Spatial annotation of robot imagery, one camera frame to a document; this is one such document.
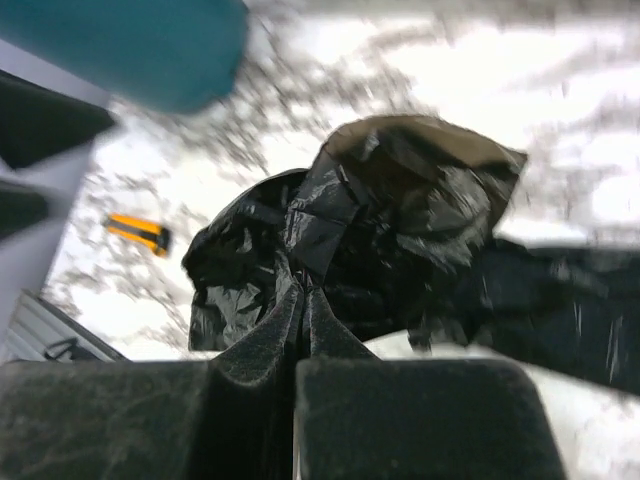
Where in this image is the yellow black utility knife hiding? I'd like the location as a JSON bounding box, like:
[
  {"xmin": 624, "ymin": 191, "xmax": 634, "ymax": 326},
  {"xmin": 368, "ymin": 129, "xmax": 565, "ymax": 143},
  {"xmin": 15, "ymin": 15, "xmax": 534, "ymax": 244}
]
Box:
[{"xmin": 102, "ymin": 214, "xmax": 172, "ymax": 257}]

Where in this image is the teal plastic trash bin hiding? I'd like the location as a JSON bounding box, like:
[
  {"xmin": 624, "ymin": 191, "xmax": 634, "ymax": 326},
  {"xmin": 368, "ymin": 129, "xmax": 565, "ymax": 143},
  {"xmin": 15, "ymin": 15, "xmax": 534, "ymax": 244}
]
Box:
[{"xmin": 1, "ymin": 0, "xmax": 249, "ymax": 114}]

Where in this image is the black plastic trash bag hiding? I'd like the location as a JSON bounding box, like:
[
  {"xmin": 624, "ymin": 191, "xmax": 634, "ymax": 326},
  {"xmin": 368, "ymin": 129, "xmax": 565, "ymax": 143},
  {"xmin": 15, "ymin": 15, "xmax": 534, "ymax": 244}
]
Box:
[{"xmin": 182, "ymin": 116, "xmax": 639, "ymax": 394}]

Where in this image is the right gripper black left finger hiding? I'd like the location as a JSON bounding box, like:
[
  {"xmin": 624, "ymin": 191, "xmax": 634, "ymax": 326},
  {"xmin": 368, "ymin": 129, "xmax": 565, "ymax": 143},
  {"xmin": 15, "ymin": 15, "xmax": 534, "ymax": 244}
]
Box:
[{"xmin": 1, "ymin": 285, "xmax": 303, "ymax": 479}]

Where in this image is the aluminium extrusion frame rail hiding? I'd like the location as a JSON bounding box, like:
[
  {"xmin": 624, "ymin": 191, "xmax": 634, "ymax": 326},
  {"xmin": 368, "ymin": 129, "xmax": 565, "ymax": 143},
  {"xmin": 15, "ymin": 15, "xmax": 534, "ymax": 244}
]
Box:
[{"xmin": 1, "ymin": 290, "xmax": 127, "ymax": 364}]

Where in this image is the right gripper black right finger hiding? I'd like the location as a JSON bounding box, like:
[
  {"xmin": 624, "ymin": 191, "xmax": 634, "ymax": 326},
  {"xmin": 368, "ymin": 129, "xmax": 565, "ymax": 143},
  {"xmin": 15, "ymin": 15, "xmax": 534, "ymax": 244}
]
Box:
[{"xmin": 296, "ymin": 288, "xmax": 566, "ymax": 479}]

